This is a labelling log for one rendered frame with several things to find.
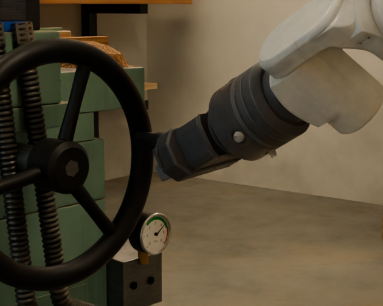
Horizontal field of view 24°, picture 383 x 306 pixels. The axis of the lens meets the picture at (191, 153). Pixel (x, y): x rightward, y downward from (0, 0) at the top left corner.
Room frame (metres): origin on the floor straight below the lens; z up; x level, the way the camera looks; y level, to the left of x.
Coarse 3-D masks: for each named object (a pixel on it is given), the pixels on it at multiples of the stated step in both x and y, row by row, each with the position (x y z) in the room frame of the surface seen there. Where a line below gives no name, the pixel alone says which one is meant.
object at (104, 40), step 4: (84, 36) 1.47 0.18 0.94; (88, 36) 1.47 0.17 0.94; (92, 36) 1.47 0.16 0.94; (96, 36) 1.47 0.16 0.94; (100, 36) 1.47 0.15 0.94; (104, 36) 1.48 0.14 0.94; (80, 40) 1.44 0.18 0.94; (84, 40) 1.45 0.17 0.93; (88, 40) 1.45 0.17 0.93; (92, 40) 1.46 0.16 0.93; (96, 40) 1.46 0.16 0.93; (100, 40) 1.47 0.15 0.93; (104, 40) 1.48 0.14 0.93
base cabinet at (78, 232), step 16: (64, 208) 1.22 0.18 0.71; (80, 208) 1.24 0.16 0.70; (0, 224) 1.14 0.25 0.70; (32, 224) 1.18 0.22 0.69; (64, 224) 1.22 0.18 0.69; (80, 224) 1.24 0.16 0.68; (0, 240) 1.14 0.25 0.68; (32, 240) 1.18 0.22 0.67; (64, 240) 1.22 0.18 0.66; (80, 240) 1.24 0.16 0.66; (96, 240) 1.26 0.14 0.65; (32, 256) 1.18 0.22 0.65; (64, 256) 1.22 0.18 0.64; (96, 272) 1.26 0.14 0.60; (0, 288) 1.14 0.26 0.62; (80, 288) 1.23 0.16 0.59; (96, 288) 1.26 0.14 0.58; (0, 304) 1.14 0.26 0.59; (16, 304) 1.15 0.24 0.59; (48, 304) 1.19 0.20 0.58; (96, 304) 1.26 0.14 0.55
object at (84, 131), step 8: (88, 112) 1.25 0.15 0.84; (80, 120) 1.24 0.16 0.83; (88, 120) 1.25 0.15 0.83; (56, 128) 1.21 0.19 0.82; (80, 128) 1.24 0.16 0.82; (88, 128) 1.25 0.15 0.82; (16, 136) 1.16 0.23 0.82; (24, 136) 1.17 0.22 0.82; (48, 136) 1.20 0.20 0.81; (56, 136) 1.21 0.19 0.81; (80, 136) 1.24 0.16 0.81; (88, 136) 1.25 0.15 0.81
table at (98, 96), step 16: (64, 80) 1.22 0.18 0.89; (96, 80) 1.26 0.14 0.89; (144, 80) 1.33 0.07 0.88; (64, 96) 1.22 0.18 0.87; (96, 96) 1.26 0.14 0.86; (112, 96) 1.29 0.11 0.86; (144, 96) 1.33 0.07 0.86; (16, 112) 1.05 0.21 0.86; (48, 112) 1.08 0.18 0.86; (64, 112) 1.10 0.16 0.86; (80, 112) 1.24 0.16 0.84; (16, 128) 1.05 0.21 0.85; (48, 128) 1.09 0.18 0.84
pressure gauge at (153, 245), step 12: (144, 216) 1.26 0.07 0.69; (156, 216) 1.26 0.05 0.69; (144, 228) 1.24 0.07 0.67; (156, 228) 1.26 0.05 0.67; (168, 228) 1.28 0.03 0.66; (132, 240) 1.25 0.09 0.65; (144, 240) 1.24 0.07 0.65; (156, 240) 1.26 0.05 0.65; (168, 240) 1.28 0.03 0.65; (144, 252) 1.25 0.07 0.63; (156, 252) 1.26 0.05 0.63; (144, 264) 1.27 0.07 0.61
